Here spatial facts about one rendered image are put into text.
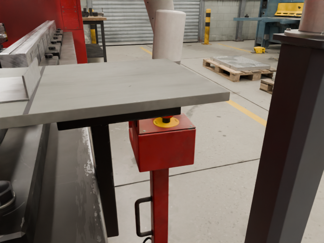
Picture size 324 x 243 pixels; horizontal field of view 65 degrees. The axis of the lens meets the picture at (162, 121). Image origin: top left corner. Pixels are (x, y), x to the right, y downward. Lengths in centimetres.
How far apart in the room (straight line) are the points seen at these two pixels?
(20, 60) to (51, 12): 173
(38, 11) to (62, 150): 209
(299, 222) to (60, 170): 87
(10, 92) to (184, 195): 146
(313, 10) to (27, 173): 73
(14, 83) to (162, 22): 49
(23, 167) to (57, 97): 12
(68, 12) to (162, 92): 223
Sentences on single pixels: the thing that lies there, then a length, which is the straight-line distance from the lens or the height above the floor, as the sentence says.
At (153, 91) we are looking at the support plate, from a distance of 24.
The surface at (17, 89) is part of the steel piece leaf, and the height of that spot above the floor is 100.
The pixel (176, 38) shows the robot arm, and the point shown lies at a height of 99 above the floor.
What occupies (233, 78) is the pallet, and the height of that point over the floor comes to 5.
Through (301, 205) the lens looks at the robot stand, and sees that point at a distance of 101.
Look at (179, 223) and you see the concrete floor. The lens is 149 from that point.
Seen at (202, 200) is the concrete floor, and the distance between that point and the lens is 163.
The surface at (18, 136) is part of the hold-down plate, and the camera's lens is 42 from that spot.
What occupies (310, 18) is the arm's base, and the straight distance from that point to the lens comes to 81.
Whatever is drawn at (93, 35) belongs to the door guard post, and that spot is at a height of 36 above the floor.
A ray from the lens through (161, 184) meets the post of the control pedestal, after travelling 85.
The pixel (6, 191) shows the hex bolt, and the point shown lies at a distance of 28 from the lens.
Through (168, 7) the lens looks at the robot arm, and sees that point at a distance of 82.
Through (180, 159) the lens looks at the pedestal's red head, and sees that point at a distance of 72.
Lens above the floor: 107
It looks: 24 degrees down
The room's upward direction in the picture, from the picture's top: straight up
